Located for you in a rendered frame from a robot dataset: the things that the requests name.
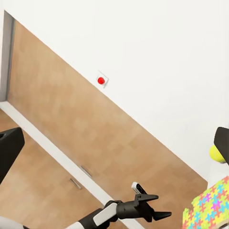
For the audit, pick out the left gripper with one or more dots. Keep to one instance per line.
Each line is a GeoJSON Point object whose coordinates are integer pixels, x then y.
{"type": "Point", "coordinates": [139, 208]}

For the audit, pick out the tennis ball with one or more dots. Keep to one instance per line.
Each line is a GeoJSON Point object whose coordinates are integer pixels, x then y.
{"type": "Point", "coordinates": [216, 155]}

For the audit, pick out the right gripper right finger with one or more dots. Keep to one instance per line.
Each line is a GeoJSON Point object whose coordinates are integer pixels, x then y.
{"type": "Point", "coordinates": [221, 141]}

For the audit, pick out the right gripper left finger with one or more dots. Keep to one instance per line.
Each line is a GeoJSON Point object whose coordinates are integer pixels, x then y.
{"type": "Point", "coordinates": [11, 143]}

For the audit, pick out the sliding door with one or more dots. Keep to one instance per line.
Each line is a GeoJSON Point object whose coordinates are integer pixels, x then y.
{"type": "Point", "coordinates": [105, 142]}
{"type": "Point", "coordinates": [39, 193]}

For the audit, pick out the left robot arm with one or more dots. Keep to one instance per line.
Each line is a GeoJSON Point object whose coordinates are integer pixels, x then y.
{"type": "Point", "coordinates": [113, 210]}

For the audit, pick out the jigsaw puzzle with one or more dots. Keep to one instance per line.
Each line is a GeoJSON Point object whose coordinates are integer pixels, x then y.
{"type": "Point", "coordinates": [211, 209]}

